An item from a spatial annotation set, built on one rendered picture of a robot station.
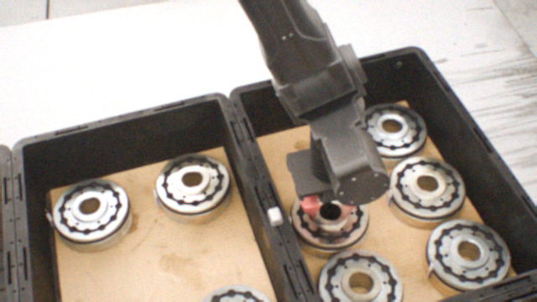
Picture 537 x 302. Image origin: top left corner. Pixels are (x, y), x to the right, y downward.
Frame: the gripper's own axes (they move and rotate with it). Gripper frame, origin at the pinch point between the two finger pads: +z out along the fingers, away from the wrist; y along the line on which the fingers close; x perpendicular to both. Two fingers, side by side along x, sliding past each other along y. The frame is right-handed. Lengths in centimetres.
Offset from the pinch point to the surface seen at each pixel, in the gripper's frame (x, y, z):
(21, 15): 180, -71, 88
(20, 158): 14.0, -38.1, -6.1
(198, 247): 1.2, -17.7, 4.0
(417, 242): -5.6, 10.5, 4.1
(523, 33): 114, 117, 88
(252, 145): 8.2, -8.2, -6.0
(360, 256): -7.2, 1.8, 1.1
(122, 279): -1.2, -28.1, 3.9
